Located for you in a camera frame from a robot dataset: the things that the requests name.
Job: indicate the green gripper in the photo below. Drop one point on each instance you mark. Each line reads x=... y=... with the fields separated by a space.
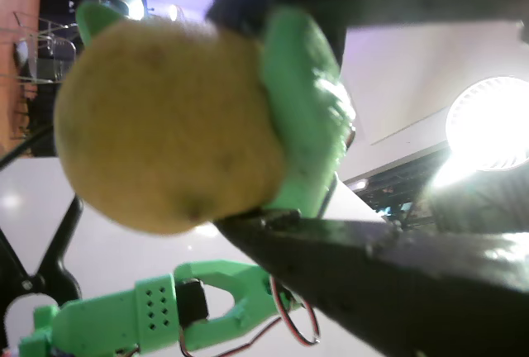
x=306 y=183

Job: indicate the small yellow ball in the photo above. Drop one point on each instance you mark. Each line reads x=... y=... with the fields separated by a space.
x=165 y=125

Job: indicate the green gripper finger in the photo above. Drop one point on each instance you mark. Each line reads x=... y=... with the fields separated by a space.
x=97 y=20

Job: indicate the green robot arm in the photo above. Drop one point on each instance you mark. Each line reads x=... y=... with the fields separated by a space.
x=107 y=320

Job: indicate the black spring clamp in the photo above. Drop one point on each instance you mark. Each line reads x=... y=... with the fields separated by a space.
x=58 y=266

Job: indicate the round bright ceiling lamp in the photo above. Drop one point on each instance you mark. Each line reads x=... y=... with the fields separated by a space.
x=492 y=121

